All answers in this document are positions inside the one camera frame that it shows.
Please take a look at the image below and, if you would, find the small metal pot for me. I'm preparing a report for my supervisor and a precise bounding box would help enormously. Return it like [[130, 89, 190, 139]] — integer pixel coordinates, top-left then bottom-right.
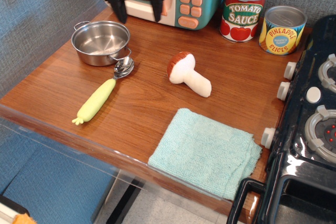
[[71, 20, 131, 67]]

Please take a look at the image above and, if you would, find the light blue cloth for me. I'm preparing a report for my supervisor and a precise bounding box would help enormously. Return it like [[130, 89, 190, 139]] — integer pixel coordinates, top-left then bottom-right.
[[148, 108, 262, 200]]

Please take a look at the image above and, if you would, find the toy microwave teal and white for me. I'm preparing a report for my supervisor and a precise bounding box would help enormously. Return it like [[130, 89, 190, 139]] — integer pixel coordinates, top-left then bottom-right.
[[105, 0, 223, 30]]

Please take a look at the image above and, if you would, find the plush toy mushroom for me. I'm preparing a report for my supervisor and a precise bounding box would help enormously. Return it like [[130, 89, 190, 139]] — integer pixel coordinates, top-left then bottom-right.
[[166, 51, 212, 98]]

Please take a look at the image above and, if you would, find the tomato sauce can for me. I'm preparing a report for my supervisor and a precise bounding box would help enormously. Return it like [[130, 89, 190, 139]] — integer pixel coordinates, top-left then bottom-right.
[[220, 0, 266, 42]]

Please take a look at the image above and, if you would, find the pineapple slices can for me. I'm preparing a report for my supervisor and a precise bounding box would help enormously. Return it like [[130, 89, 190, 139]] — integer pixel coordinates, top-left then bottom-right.
[[259, 6, 307, 56]]

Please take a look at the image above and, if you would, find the black toy stove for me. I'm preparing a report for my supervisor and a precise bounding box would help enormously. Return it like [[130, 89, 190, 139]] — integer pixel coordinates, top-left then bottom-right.
[[227, 15, 335, 223]]

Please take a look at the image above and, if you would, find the orange object at corner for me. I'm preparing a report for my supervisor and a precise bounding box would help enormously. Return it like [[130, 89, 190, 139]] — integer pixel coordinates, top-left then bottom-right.
[[12, 214, 37, 224]]

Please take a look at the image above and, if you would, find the spoon with green handle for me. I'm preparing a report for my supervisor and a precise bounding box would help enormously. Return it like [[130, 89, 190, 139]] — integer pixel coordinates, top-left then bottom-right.
[[71, 57, 134, 125]]

